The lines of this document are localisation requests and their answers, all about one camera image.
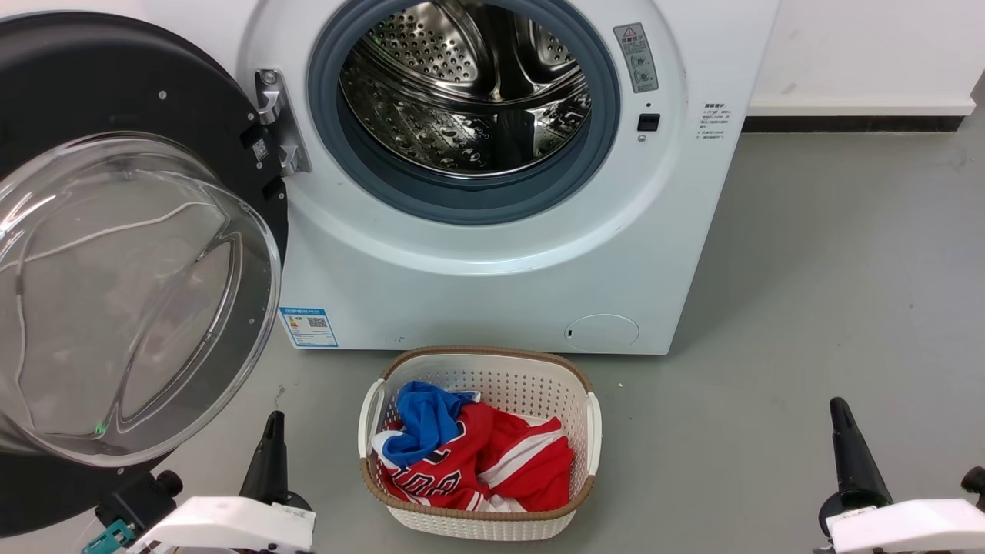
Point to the white front-load washing machine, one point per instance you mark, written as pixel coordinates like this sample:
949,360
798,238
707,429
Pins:
477,277

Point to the stainless steel washer drum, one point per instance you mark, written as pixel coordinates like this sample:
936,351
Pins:
469,85

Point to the blue energy label sticker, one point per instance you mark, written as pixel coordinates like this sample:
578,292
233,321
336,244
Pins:
309,327

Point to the blue garment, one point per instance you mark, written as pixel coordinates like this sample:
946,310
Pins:
425,419

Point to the black round glass washer door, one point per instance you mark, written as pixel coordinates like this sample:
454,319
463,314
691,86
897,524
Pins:
138,308

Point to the red white basketball jersey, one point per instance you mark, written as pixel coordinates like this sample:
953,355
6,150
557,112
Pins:
523,462

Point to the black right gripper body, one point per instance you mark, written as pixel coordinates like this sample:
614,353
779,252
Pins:
835,517

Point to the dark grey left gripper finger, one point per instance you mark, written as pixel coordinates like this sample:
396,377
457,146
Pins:
267,462

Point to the black text sticker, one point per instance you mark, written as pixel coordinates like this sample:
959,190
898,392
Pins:
713,121

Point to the round white filter cover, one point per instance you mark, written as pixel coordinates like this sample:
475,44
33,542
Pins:
602,332

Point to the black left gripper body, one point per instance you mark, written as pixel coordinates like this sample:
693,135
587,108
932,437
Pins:
296,502

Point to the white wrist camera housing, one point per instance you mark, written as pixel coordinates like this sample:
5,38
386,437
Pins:
231,527
908,527

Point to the white woven-rim laundry basket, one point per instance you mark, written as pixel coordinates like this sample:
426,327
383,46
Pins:
492,369

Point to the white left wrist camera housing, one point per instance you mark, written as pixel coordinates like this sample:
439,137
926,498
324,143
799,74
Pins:
231,527

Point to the teal connector plug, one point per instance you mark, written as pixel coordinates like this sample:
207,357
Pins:
108,537

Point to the black door latch socket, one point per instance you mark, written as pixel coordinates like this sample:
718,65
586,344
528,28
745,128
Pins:
649,122

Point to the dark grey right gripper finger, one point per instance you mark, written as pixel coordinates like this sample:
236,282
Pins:
854,458

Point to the grey warning label sticker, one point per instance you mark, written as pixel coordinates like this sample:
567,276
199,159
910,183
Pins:
636,55

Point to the silver metal door hinge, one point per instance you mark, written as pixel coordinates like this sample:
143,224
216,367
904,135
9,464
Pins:
278,115

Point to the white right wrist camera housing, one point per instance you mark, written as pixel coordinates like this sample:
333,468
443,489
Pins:
908,527

